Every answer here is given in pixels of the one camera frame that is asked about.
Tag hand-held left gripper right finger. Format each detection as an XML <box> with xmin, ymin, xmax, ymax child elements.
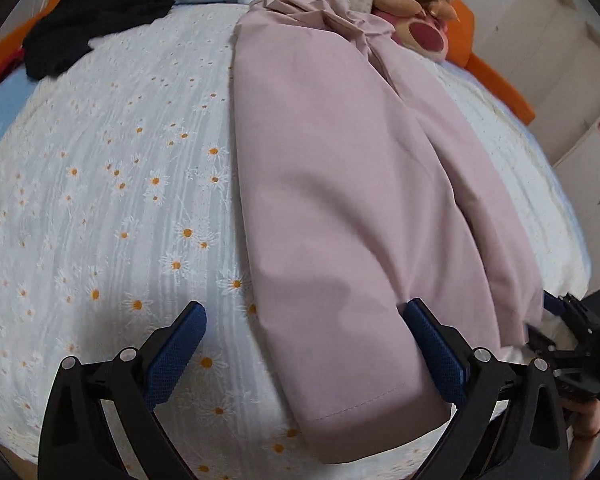
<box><xmin>402</xmin><ymin>298</ymin><xmax>571</xmax><ymax>480</ymax></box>

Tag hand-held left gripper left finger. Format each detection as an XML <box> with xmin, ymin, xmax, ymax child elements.
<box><xmin>37</xmin><ymin>301</ymin><xmax>208</xmax><ymax>480</ymax></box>

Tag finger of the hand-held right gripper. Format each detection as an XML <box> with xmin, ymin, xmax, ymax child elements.
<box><xmin>544</xmin><ymin>291</ymin><xmax>600</xmax><ymax>336</ymax></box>
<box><xmin>526</xmin><ymin>324</ymin><xmax>581</xmax><ymax>367</ymax></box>

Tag pink trousers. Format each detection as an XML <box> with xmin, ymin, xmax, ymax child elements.
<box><xmin>230</xmin><ymin>0</ymin><xmax>546</xmax><ymax>466</ymax></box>

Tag person's right forearm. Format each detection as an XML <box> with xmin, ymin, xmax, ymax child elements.
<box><xmin>565</xmin><ymin>400</ymin><xmax>600</xmax><ymax>480</ymax></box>

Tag white drawer cabinet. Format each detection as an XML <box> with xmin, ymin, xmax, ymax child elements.
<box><xmin>550</xmin><ymin>100</ymin><xmax>600</xmax><ymax>291</ymax></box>

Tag white daisy print blanket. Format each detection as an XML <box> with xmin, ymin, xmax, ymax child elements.
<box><xmin>0</xmin><ymin>2</ymin><xmax>593</xmax><ymax>480</ymax></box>

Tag white wardrobe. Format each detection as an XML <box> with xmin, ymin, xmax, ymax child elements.
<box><xmin>472</xmin><ymin>0</ymin><xmax>600</xmax><ymax>161</ymax></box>

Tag pink plush bear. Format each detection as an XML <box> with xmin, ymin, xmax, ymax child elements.
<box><xmin>372</xmin><ymin>5</ymin><xmax>451</xmax><ymax>63</ymax></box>

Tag red cloth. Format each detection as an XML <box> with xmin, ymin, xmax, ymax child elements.
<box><xmin>0</xmin><ymin>47</ymin><xmax>28</xmax><ymax>86</ymax></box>

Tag black garment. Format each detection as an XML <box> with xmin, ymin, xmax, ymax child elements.
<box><xmin>22</xmin><ymin>0</ymin><xmax>177</xmax><ymax>81</ymax></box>

